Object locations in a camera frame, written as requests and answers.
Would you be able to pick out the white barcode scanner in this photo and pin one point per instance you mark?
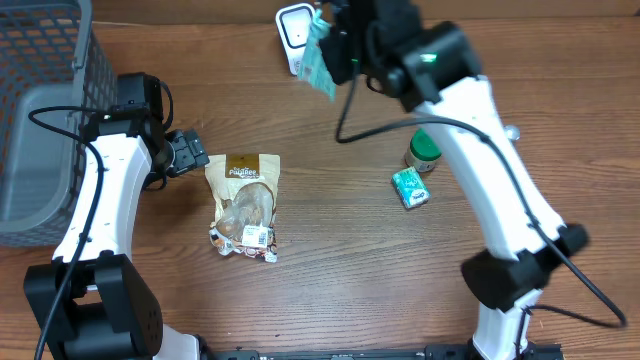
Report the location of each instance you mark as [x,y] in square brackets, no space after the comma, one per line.
[293,23]

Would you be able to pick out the small teal white box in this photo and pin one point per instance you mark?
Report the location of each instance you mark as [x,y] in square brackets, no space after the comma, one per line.
[410,188]

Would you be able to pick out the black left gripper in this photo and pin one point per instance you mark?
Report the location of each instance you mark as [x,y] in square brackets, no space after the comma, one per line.
[192,152]

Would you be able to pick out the teal tissue pack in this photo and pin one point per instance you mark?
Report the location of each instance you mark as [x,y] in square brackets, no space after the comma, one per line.
[313,69]

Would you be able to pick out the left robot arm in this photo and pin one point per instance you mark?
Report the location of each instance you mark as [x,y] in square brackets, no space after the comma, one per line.
[90,302]

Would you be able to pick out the yellow liquid bottle silver cap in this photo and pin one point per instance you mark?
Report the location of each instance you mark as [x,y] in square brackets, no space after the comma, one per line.
[512,133]

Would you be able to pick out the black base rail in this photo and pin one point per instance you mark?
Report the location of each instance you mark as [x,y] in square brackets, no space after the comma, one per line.
[350,355]

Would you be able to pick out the green lid white jar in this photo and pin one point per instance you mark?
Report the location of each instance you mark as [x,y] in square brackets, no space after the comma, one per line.
[422,153]

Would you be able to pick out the grey plastic shopping basket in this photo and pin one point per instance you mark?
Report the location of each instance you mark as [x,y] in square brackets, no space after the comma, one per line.
[50,58]

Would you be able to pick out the brown snack packet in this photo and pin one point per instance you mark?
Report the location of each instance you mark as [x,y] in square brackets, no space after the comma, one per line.
[244,189]

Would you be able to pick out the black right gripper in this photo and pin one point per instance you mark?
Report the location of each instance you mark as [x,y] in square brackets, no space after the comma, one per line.
[335,59]

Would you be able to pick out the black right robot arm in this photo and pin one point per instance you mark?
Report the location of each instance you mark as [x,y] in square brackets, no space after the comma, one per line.
[437,77]

